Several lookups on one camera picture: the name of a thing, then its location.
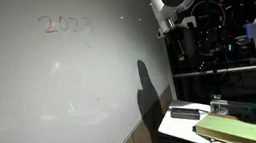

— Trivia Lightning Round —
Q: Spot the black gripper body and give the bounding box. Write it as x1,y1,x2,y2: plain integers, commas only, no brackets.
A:
165,24,191,50

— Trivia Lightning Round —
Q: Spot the large white whiteboard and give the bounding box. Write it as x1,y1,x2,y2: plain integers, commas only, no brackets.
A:
0,0,191,143

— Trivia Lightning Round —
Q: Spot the black electronics rack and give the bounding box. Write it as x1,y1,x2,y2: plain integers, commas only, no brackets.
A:
156,0,256,113

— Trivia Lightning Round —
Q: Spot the white table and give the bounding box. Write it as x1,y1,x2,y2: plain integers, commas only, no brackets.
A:
156,98,232,143

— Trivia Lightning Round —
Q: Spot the clear plastic box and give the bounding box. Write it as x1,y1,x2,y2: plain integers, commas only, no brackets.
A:
208,97,256,121

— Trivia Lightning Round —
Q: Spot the green hardcover book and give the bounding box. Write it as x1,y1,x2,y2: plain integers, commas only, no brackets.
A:
191,110,256,143

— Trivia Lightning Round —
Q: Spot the silver metal rail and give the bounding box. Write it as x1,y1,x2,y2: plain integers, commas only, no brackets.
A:
172,53,256,89

